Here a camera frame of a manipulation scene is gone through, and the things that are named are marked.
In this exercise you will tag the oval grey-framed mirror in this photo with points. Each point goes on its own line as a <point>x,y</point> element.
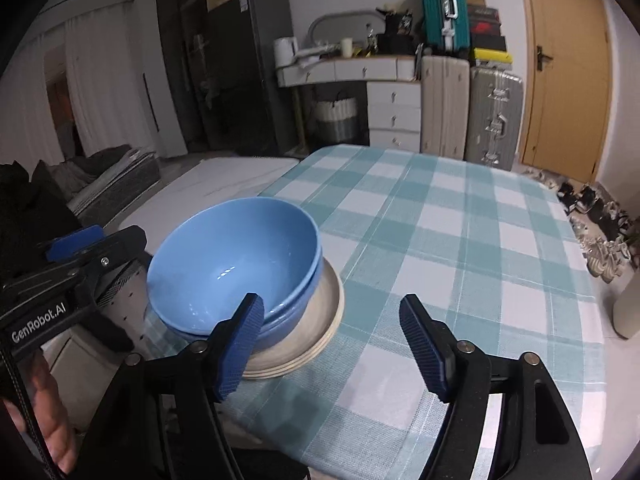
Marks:
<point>325,22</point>

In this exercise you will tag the grey striped folded mattress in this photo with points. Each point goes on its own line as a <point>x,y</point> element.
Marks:
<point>120,175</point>

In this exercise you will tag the wooden door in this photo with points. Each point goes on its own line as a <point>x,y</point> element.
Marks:
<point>570,85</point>

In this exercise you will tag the dark refrigerator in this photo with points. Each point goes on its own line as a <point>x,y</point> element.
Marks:
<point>250,85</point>

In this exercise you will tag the white drawer cabinet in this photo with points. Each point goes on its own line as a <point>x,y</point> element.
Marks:
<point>395,110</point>

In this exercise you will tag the white closet door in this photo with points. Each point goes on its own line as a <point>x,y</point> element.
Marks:
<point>160,70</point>

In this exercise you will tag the black paper bag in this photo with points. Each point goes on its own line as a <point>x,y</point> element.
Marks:
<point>397,32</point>

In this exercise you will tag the silver hard suitcase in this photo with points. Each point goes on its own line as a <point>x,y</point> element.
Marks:
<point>495,120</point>

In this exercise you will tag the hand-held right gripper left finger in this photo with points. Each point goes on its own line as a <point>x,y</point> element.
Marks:
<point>240,347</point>

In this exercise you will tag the white curtain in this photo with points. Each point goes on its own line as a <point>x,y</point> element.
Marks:
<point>100,85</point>

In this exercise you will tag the white cup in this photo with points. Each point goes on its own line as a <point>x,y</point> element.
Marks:
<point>346,47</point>

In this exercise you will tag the grey white woven basket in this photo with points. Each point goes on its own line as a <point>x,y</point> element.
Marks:
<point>334,120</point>

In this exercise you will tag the beige hard suitcase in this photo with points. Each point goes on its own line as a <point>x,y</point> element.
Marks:
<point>445,110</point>

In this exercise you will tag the teal hard suitcase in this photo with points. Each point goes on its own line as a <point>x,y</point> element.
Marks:
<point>440,10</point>

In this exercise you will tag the black cloth pile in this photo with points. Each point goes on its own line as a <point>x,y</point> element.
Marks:
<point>35,210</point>

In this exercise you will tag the white trash bin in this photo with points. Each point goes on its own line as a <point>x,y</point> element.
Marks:
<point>630,310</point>

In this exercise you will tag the yellow black shoe box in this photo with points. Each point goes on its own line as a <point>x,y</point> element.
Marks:
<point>492,55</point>

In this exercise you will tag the teal checked tablecloth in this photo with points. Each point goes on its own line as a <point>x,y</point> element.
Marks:
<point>425,240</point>

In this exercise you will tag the white paper towel roll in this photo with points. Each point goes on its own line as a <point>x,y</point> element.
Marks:
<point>284,52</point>

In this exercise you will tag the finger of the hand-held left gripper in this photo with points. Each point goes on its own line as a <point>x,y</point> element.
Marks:
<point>117,250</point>
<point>75,245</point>

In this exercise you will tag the person's left hand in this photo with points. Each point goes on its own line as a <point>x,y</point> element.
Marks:
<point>50,410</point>

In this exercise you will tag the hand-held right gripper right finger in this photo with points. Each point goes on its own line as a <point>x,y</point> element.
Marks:
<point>420,347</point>

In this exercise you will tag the white handheld appliance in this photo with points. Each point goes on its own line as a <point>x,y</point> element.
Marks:
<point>312,55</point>

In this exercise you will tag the black shoe box red logo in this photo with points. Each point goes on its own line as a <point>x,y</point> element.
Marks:
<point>486,27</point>

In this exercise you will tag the scattered sneakers group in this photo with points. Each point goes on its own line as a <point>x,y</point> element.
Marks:
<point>600,255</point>

